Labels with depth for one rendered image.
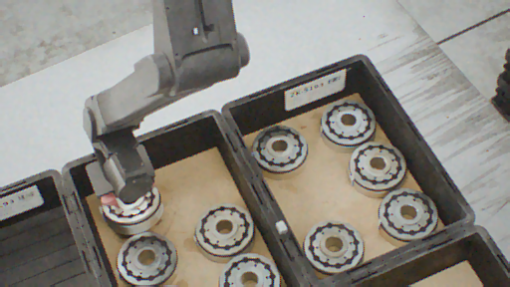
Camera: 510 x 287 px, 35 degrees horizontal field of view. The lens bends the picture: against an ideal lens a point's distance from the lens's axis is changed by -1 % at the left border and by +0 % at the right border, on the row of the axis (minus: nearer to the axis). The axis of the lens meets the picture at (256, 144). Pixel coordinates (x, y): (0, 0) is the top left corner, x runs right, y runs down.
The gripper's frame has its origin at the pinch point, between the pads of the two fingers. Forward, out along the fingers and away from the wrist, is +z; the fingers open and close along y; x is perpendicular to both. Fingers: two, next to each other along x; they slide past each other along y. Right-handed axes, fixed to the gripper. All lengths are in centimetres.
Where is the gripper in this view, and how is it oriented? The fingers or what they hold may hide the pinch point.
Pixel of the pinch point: (129, 196)
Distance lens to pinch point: 143.8
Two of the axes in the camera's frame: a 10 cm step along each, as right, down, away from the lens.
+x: -4.1, -7.6, 5.1
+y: 9.1, -3.6, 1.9
